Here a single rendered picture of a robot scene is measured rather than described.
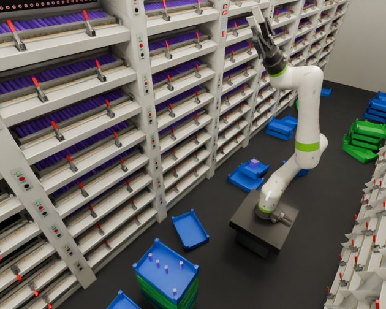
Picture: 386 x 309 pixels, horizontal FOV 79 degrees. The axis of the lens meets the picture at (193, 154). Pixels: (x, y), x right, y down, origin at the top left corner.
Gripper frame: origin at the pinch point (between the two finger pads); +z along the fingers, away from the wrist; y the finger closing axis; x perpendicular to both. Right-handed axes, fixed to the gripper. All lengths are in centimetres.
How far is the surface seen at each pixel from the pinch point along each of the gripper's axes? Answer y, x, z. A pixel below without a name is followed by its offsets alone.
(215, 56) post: 29, -60, -45
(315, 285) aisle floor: -88, 21, -147
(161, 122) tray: -32, -69, -34
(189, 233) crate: -94, -69, -110
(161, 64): -9, -57, -7
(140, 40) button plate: -11, -53, 11
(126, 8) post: -7, -49, 24
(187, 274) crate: -108, -26, -64
